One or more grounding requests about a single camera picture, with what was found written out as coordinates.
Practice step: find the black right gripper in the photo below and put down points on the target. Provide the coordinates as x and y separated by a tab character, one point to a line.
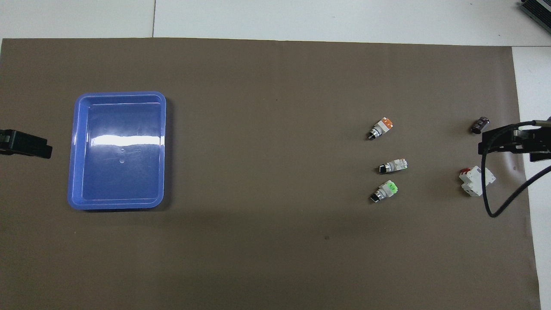
541	144

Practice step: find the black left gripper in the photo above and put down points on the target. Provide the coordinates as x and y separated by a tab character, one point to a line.
6	142

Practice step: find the green capped selector switch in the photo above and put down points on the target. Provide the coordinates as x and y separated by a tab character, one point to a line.
387	189

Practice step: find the small dark terminal block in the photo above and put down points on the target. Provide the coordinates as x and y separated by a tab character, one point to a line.
480	125

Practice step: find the white red circuit breaker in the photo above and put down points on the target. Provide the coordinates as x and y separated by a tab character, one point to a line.
478	181

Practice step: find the blue plastic tray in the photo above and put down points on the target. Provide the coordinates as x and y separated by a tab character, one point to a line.
120	172

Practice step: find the white orange connector upper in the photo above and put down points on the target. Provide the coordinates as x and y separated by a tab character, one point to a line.
394	165

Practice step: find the grey ribbed metal device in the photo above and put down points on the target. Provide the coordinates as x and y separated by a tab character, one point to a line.
540	10

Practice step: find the brown table mat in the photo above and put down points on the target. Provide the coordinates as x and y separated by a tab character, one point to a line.
275	237

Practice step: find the orange capped push switch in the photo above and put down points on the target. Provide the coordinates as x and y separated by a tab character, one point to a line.
382	127

